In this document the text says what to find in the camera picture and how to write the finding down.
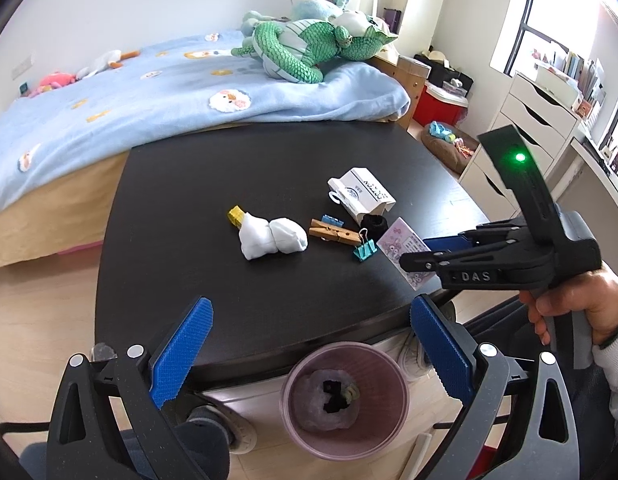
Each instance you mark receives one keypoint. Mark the white storage box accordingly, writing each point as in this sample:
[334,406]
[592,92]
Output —
[556,85]

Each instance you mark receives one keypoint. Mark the white wall switch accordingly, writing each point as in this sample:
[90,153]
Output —
[24,69]

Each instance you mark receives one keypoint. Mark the white cotton swab box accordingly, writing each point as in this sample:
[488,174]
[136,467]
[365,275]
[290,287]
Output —
[361,192]

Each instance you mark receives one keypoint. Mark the black round cap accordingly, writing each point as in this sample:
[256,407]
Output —
[374,222]

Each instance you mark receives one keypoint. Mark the black storage bag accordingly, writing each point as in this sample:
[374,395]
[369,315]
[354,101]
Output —
[449,75]

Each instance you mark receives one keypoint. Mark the wooden clothespin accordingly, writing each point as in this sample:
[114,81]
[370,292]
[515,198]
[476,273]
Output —
[334,235]

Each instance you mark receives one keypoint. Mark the small black scrap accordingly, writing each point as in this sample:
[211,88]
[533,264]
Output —
[333,396]

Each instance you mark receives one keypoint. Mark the white crumpled tissue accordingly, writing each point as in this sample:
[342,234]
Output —
[269,237]

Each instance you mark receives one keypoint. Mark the white sneaker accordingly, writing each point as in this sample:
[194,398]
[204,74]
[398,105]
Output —
[241,435]
[414,357]

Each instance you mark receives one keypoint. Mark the person's right hand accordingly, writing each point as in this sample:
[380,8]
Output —
[609,305]

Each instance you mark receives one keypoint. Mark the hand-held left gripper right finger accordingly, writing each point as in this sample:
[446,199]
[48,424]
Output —
[444,350]

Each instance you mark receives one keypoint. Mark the white desk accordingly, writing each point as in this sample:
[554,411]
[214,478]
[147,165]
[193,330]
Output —
[589,165]

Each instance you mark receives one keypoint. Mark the clear plastic bag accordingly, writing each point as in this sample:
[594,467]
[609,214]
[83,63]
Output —
[314,410]

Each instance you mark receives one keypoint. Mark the row of books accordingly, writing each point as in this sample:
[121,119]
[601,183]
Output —
[579,65]

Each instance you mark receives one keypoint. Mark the white drawer unit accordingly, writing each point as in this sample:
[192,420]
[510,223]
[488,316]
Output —
[534,115]

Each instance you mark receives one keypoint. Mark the green dragon plush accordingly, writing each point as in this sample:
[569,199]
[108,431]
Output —
[294,45]

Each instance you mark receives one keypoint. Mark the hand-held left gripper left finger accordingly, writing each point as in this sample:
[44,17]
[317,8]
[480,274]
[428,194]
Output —
[181,355]

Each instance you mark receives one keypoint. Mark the small clear faceted object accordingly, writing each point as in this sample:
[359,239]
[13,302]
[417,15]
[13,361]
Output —
[103,351]

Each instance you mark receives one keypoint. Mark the purple plastic waste bin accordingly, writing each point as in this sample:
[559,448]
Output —
[389,390]

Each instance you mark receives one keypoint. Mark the beige hat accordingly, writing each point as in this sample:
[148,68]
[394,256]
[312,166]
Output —
[434,55]

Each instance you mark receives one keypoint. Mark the teal binder clip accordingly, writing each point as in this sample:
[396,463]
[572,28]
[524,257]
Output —
[365,250]

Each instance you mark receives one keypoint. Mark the blue printed blanket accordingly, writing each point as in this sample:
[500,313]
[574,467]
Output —
[139,100]

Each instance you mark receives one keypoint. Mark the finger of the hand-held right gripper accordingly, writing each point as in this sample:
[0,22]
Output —
[441,244]
[424,260]

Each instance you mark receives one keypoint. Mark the black framed window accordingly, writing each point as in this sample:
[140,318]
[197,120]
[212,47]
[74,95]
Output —
[524,10]

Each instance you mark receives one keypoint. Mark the blue pet toy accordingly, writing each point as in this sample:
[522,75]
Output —
[439,130]

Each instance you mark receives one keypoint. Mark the pink plush toy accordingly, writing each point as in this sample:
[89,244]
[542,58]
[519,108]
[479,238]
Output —
[54,82]

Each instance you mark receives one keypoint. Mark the brown pet bed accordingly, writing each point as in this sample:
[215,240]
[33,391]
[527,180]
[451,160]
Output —
[446,152]

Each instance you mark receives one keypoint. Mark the red cloth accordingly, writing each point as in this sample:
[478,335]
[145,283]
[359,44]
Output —
[489,457]

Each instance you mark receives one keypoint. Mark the red cooler box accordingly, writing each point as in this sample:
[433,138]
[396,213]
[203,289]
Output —
[436,107]

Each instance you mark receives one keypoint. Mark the white goose plush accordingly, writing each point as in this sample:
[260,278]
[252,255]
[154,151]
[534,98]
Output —
[101,62]

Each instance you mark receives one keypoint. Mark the light blue plush toy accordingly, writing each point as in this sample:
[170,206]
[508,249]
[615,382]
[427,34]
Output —
[311,7]

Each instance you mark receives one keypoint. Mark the pink cartoon card packet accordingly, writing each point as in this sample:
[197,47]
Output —
[404,247]

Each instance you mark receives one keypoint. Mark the small yellow block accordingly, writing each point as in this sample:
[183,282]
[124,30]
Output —
[236,216]

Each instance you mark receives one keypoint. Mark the bed with beige base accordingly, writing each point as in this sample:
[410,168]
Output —
[49,220]

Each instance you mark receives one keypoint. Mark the person's leg grey pants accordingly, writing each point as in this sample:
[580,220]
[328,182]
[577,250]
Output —
[509,330]

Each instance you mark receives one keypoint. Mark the small blue binder clip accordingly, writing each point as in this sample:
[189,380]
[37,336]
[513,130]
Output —
[333,220]

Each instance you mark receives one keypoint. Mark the person's right forearm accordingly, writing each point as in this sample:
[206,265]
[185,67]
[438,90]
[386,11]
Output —
[611,375]

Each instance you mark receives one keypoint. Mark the purple box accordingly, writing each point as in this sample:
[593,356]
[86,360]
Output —
[392,20]

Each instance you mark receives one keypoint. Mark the wooden bed post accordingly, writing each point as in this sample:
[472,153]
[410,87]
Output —
[411,85]

